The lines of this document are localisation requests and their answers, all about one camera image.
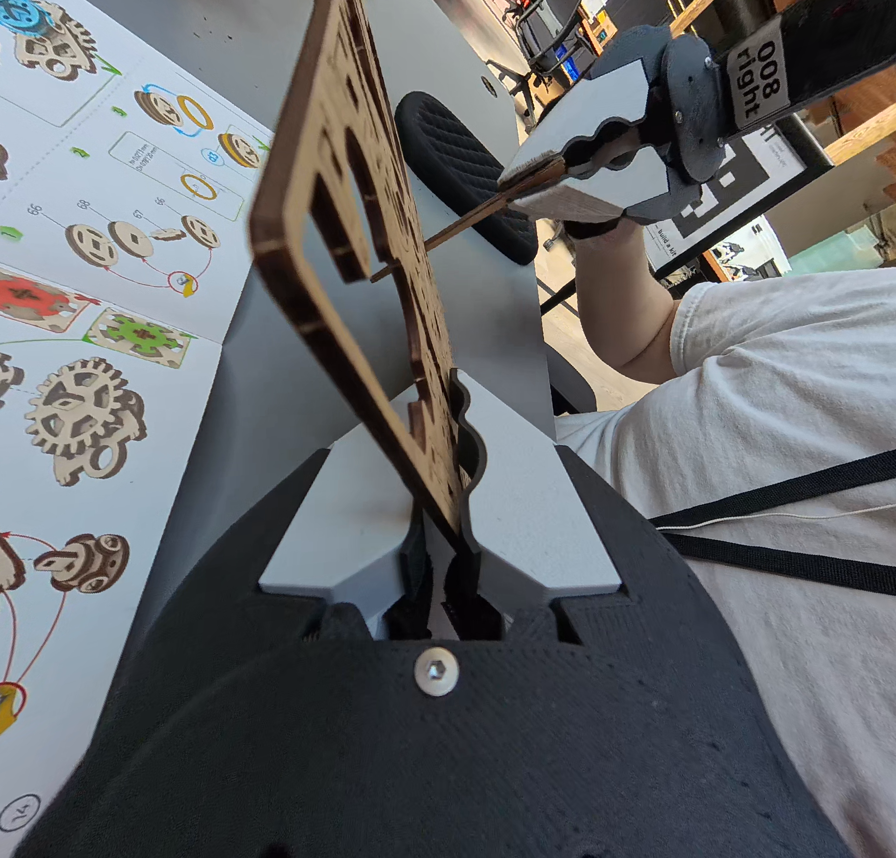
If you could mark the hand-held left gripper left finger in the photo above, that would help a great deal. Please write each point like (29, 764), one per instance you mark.
(329, 522)

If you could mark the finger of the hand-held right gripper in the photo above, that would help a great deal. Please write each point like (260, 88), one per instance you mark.
(595, 109)
(616, 183)

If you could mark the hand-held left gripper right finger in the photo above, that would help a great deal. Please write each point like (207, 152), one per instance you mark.
(532, 515)

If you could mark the thin wooden stick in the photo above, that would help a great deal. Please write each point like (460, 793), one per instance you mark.
(476, 218)

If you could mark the wooden parts sheet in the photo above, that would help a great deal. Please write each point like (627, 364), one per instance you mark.
(329, 137)

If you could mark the person's right forearm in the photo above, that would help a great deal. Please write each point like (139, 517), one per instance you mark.
(623, 312)

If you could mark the black office chair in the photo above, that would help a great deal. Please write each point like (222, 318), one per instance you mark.
(553, 25)

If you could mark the framed marker sign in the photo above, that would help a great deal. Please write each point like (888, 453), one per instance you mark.
(735, 193)

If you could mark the person's white shirt torso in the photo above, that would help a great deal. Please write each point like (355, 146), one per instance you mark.
(770, 662)

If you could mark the model instruction booklet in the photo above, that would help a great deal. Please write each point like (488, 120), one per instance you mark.
(105, 312)

